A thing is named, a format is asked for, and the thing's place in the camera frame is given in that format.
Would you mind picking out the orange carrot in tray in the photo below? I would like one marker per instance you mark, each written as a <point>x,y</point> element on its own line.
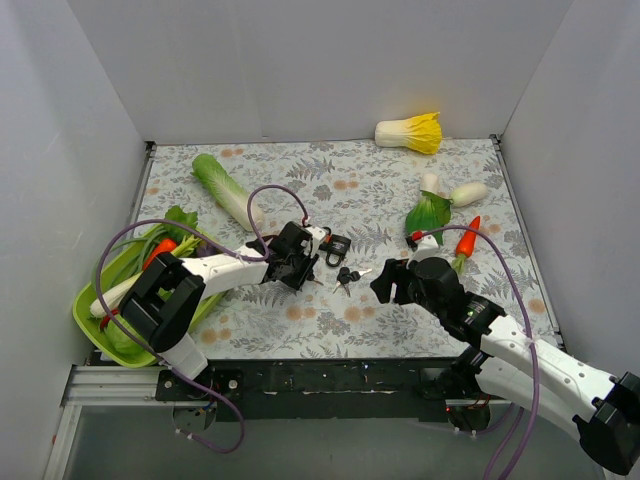
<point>167,245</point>

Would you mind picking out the orange padlock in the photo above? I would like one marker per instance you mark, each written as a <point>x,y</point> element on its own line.
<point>321,236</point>

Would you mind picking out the green bok choy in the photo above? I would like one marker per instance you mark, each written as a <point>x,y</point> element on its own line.
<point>432,210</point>

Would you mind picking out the green leafy vegetable in tray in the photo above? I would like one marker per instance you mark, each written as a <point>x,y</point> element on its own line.
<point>177,224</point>

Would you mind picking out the black padlock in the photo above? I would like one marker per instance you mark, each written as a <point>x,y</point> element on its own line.
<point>336,248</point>

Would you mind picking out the red chili pepper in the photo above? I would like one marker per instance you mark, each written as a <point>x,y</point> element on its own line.
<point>105,321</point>

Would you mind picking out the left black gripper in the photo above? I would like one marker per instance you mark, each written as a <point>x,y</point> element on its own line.
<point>302,270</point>

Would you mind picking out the white leek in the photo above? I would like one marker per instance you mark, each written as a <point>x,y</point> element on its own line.
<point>112,297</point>

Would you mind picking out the white radish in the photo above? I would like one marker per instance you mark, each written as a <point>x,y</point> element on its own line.
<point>468,194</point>

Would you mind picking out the orange carrot on table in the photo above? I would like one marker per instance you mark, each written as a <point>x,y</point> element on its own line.
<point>465,247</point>

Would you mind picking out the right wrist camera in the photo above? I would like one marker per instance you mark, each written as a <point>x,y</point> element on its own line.
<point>422,246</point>

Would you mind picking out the floral table mat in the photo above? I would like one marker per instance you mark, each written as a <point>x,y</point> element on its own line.
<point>364,192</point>

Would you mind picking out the green napa cabbage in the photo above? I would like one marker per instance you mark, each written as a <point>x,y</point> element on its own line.
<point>230,195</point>

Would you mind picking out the round green cabbage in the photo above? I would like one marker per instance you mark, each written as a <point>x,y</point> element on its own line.
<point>121,342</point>

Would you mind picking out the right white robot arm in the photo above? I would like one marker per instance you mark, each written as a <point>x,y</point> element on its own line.
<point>598,409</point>

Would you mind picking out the yellow napa cabbage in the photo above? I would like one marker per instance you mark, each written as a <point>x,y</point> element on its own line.
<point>420,133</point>

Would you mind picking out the green plastic tray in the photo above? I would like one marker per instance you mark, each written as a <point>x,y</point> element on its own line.
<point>115,272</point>

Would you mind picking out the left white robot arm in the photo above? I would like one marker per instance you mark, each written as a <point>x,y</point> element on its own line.
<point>162,302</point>

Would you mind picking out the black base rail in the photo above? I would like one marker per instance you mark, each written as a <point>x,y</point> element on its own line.
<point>423,389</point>

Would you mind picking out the black key bunch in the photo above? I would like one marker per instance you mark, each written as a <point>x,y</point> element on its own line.
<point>312,278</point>
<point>347,276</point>

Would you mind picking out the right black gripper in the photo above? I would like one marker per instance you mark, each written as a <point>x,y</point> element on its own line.
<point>400,282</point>

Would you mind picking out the purple eggplant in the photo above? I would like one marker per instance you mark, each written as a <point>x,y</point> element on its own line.
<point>205,250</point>

